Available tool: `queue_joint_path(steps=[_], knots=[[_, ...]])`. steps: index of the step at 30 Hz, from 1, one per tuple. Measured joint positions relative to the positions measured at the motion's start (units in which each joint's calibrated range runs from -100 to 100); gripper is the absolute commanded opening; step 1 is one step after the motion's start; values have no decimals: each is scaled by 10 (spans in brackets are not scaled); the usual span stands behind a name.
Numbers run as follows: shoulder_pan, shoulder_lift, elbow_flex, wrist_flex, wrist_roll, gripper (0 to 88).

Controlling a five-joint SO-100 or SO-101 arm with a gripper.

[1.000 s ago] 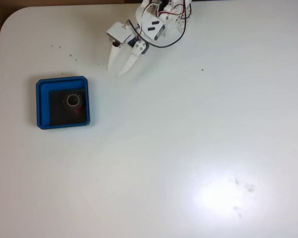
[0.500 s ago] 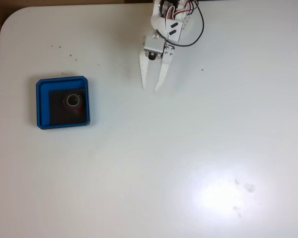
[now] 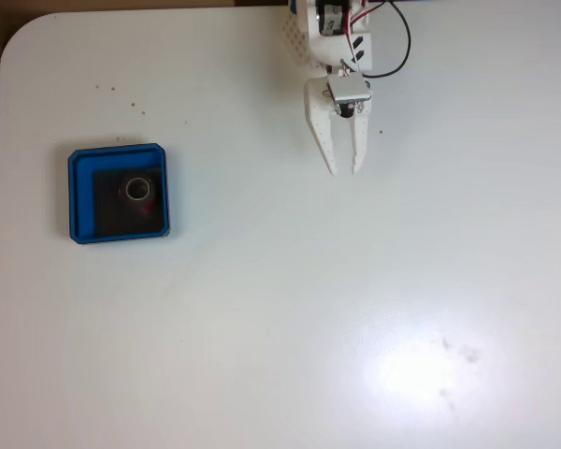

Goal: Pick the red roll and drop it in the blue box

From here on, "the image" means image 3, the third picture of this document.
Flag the red tape roll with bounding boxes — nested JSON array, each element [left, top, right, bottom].
[[116, 172, 163, 219]]

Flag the blue square box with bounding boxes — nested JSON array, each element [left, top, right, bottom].
[[67, 142, 173, 245]]

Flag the silver gripper camera box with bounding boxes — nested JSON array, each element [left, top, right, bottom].
[[325, 72, 373, 119]]

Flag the white perforated base plate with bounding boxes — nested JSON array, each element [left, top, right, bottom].
[[280, 7, 309, 65]]

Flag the red white black servo cable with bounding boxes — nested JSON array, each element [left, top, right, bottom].
[[339, 0, 371, 79]]

